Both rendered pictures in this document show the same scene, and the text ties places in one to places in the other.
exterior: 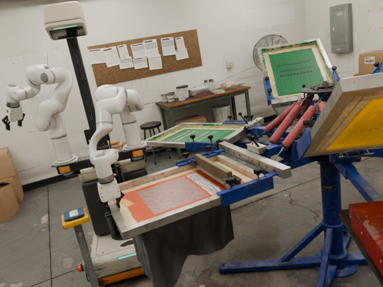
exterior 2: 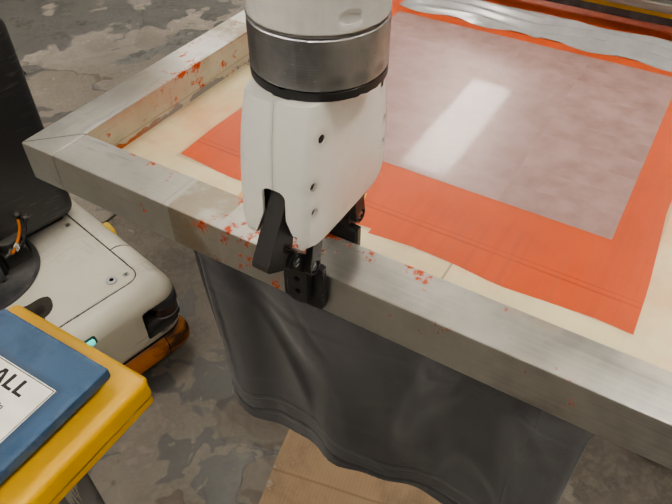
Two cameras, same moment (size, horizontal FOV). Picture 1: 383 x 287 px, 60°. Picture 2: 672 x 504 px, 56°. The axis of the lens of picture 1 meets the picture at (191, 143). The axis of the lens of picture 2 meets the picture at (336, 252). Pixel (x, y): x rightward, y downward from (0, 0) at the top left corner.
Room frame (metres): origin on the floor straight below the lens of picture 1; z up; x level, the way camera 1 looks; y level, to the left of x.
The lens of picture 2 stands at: (1.30, 0.64, 1.30)
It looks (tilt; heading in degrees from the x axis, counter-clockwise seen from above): 44 degrees down; 322
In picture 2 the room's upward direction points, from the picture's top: straight up
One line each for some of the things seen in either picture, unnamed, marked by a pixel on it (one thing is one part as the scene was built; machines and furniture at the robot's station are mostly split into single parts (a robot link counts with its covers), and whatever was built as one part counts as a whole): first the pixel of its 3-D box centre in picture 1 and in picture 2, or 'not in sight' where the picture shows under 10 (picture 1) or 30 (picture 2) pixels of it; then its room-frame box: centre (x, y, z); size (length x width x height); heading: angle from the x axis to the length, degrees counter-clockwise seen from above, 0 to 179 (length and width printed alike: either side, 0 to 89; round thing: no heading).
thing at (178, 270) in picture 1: (194, 245); not in sight; (1.48, 0.07, 0.74); 0.46 x 0.04 x 0.42; 111
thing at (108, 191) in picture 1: (108, 188); (320, 132); (1.56, 0.45, 1.09); 0.10 x 0.07 x 0.11; 111
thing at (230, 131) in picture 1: (211, 124); not in sight; (2.64, -0.18, 1.05); 1.08 x 0.61 x 0.23; 51
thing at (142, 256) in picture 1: (139, 243); (367, 378); (1.59, 0.37, 0.74); 0.45 x 0.03 x 0.43; 21
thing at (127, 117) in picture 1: (127, 110); not in sight; (2.12, 0.36, 1.37); 0.13 x 0.10 x 0.16; 82
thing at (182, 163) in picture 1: (199, 162); not in sight; (2.04, -0.03, 0.98); 0.30 x 0.05 x 0.07; 111
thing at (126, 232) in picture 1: (180, 187); (505, 58); (1.69, 0.10, 0.97); 0.79 x 0.58 x 0.04; 111
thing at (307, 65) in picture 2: (106, 177); (326, 28); (1.56, 0.44, 1.15); 0.09 x 0.07 x 0.03; 111
